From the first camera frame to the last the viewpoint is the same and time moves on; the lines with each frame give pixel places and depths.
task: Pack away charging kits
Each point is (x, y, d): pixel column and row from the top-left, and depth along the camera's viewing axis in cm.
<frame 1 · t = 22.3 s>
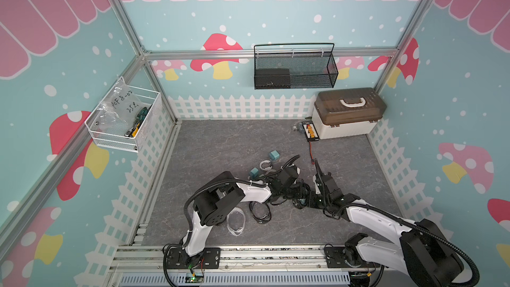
left hand: (307, 196, 88), fingers open
right hand: (306, 198, 89), fingers closed
brown lid storage box: (347, 113, 99), point 20 cm above the table
black yellow battery charger: (310, 131, 115), point 2 cm above the table

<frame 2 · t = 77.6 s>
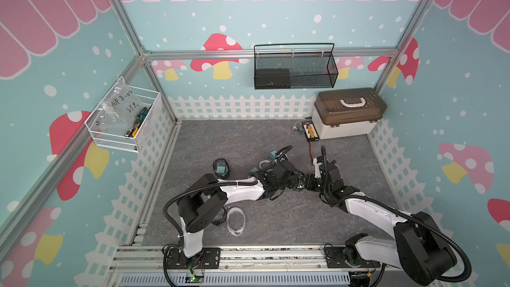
left hand: (298, 177, 87), fingers closed
right hand: (302, 177, 89), fingers open
the named things where they were.

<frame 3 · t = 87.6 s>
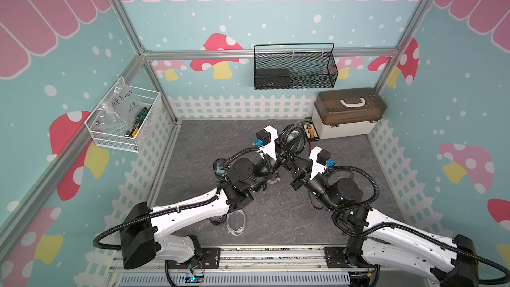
left hand: (297, 136, 59), fingers open
right hand: (287, 155, 61), fingers closed
the named things where they were.

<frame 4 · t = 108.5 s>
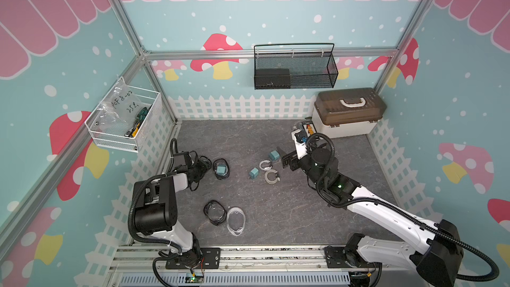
left hand: (210, 166, 97), fingers open
right hand: (289, 142, 73), fingers open
clear black pouch: (215, 212, 86), on the table
the other named things where they were.

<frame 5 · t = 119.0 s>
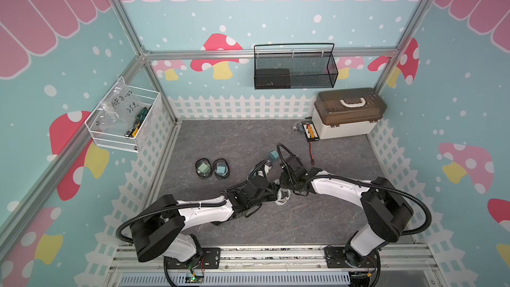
left hand: (280, 190, 82), fingers closed
right hand: (281, 181, 91), fingers open
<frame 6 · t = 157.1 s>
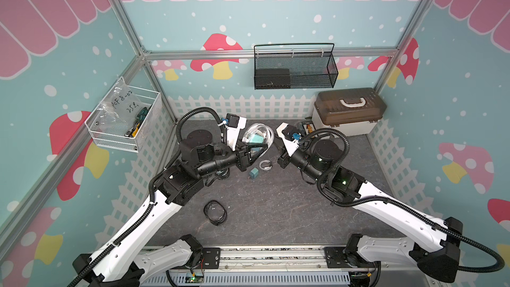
left hand: (264, 149, 58), fingers open
right hand: (271, 134, 61), fingers closed
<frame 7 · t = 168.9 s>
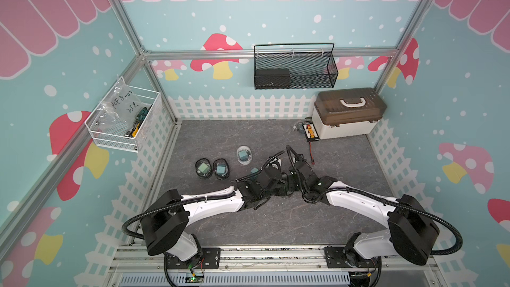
left hand: (288, 185, 81), fingers closed
right hand: (289, 178, 87), fingers closed
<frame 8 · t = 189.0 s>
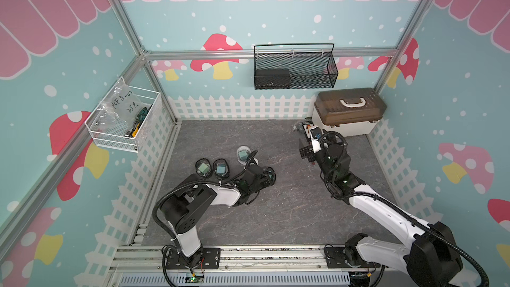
left hand: (273, 178, 92), fingers open
right hand: (311, 134, 78), fingers open
